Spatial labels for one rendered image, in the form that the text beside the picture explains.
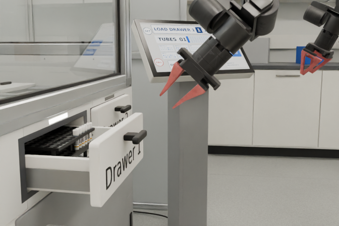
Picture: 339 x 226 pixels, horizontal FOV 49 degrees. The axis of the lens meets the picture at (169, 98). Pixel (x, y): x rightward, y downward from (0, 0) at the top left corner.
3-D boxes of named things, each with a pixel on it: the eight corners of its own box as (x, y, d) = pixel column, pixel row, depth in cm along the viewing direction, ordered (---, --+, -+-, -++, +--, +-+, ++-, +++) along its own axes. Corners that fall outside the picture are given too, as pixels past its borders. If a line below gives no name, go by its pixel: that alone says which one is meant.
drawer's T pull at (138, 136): (147, 135, 78) (147, 129, 77) (137, 145, 70) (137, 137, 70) (130, 135, 78) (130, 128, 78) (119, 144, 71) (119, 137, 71)
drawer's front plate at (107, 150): (143, 157, 90) (143, 112, 88) (100, 209, 62) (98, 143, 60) (136, 157, 90) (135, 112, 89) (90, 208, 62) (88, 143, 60)
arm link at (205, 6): (278, -2, 68) (272, 26, 75) (235, -38, 72) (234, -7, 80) (226, 35, 66) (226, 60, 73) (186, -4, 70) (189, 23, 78)
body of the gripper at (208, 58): (178, 54, 76) (204, 27, 75) (214, 89, 76) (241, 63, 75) (174, 54, 70) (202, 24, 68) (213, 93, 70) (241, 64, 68)
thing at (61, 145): (94, 129, 85) (94, 127, 85) (58, 151, 68) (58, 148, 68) (87, 129, 85) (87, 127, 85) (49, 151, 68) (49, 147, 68)
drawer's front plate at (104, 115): (130, 127, 123) (129, 94, 121) (98, 152, 94) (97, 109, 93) (125, 127, 123) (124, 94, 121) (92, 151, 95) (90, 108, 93)
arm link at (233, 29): (251, 26, 67) (258, 36, 72) (226, 3, 69) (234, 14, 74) (223, 54, 68) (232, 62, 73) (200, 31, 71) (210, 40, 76)
